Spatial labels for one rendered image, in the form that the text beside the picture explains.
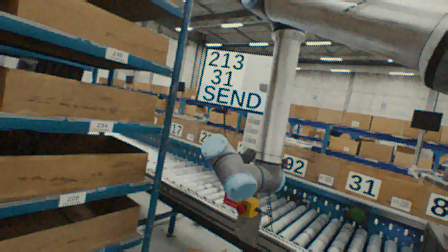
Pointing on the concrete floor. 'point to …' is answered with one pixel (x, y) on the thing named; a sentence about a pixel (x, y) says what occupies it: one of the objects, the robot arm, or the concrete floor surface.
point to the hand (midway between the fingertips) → (252, 180)
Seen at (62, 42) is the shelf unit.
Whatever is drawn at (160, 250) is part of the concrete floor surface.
